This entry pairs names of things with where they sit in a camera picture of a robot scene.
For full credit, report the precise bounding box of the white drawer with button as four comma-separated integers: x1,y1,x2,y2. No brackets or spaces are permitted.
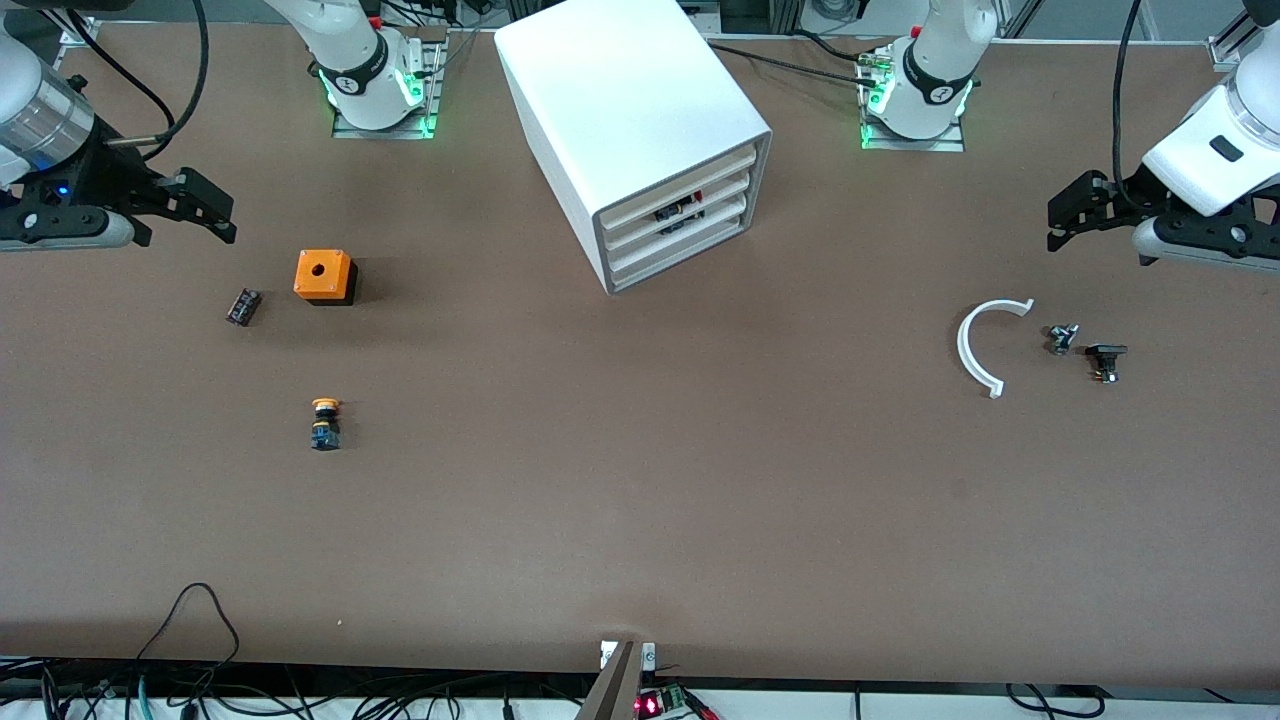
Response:
597,145,759,237

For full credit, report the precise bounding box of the orange black button box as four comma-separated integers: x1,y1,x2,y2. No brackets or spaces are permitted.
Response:
293,249,358,306

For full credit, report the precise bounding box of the black red drawer component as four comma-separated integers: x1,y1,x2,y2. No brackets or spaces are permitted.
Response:
654,186,707,224

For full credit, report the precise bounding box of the white drawer cabinet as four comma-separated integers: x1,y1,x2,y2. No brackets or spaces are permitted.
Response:
494,0,773,296

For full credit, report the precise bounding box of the green circuit board red LED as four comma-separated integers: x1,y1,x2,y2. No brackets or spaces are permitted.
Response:
635,684,717,720

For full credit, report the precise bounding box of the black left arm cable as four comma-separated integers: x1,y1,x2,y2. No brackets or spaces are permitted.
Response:
1112,0,1147,187

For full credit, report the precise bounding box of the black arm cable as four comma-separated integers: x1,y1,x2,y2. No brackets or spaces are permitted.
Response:
1112,0,1147,187
60,0,211,163

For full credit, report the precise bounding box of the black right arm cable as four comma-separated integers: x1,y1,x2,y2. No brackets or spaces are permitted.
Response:
60,0,211,163

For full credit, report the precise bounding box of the white curved plastic bracket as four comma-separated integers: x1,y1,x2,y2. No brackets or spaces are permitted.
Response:
957,298,1035,399

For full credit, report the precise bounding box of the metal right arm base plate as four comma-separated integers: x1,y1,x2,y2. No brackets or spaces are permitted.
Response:
332,28,447,141

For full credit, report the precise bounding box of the black cable behind cabinet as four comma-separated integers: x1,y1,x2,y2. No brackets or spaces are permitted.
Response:
705,42,883,87

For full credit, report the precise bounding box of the black looped table cable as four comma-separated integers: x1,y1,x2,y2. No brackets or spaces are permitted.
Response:
135,583,241,666

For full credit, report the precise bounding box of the black curled floor cable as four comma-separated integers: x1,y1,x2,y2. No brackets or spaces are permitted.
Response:
1005,683,1103,720

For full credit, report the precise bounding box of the grey camera mount bar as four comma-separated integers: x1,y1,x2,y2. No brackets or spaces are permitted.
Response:
575,640,657,720

